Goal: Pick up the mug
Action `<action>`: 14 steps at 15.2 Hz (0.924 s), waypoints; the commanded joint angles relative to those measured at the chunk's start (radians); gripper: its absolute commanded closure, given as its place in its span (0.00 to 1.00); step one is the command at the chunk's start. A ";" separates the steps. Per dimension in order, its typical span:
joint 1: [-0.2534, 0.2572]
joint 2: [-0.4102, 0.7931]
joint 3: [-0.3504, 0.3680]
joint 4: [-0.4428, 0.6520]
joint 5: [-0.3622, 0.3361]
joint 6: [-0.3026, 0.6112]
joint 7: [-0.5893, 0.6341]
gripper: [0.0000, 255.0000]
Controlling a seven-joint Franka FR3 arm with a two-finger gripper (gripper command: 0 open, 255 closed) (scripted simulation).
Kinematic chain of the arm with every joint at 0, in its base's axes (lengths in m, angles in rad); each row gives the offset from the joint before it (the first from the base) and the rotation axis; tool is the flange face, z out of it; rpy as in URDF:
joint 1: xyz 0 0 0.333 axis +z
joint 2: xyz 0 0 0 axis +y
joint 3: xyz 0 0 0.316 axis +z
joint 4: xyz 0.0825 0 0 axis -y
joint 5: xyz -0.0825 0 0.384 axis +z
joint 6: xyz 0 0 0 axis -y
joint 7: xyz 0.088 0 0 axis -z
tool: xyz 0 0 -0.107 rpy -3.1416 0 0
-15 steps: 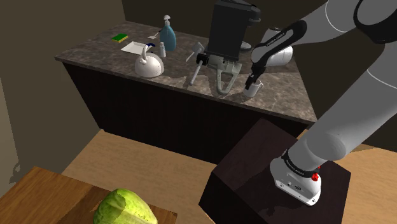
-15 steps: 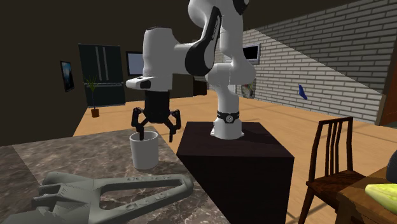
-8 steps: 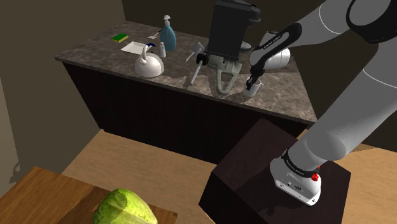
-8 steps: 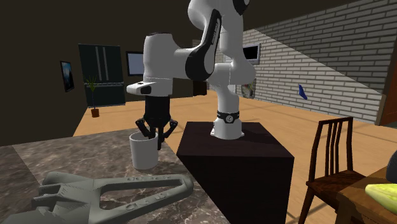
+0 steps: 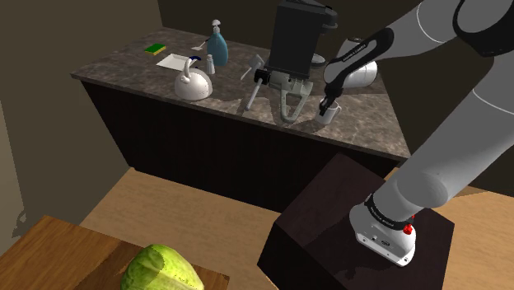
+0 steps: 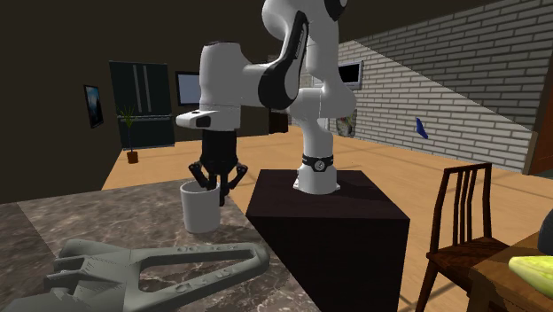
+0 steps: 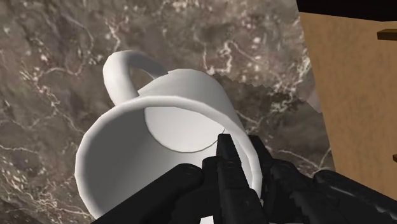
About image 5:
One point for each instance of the white salt shaker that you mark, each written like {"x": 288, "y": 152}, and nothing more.
{"x": 210, "y": 66}

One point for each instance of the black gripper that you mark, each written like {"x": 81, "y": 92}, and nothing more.
{"x": 331, "y": 96}

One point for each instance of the small white spoon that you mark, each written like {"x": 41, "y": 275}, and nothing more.
{"x": 199, "y": 46}

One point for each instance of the white rounded appliance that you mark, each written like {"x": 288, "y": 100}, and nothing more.
{"x": 363, "y": 74}

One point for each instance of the green lettuce head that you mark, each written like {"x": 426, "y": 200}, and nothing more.
{"x": 160, "y": 269}

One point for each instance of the grey meat mallet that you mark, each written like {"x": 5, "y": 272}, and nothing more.
{"x": 256, "y": 63}

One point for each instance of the brown wooden table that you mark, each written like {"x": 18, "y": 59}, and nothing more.
{"x": 52, "y": 257}

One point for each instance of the white rectangular plate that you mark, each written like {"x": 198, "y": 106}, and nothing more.
{"x": 170, "y": 61}

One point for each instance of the white mug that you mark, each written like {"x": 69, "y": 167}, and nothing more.
{"x": 326, "y": 116}

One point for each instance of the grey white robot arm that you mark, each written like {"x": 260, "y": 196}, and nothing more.
{"x": 453, "y": 144}

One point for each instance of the green yellow sponge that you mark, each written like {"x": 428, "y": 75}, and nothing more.
{"x": 155, "y": 49}

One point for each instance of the white kettle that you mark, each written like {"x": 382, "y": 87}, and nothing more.
{"x": 193, "y": 86}

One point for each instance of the dark kitchen counter cabinet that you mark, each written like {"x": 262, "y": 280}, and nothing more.
{"x": 192, "y": 148}

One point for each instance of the black coffee machine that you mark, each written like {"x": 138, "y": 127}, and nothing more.
{"x": 289, "y": 36}

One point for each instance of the blue soap dispenser bottle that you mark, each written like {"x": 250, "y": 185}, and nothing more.
{"x": 218, "y": 50}

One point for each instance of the dark robot stand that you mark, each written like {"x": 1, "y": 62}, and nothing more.
{"x": 321, "y": 225}

